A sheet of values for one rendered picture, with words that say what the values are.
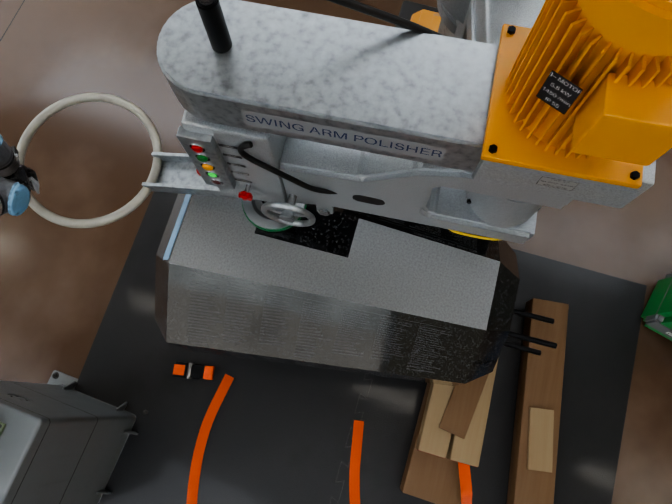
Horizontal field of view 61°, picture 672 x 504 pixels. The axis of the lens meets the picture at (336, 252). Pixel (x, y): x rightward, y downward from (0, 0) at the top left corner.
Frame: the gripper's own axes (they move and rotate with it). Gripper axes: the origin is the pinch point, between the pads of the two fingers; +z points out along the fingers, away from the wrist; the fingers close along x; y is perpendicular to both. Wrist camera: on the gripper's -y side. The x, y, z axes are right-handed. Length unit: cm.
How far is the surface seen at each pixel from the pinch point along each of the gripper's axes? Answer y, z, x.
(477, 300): 95, -16, 124
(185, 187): 28, -20, 49
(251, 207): 38, -12, 67
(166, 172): 16.2, -11.7, 45.3
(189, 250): 43, -6, 44
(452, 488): 154, 58, 110
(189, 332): 64, 16, 34
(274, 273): 61, -9, 67
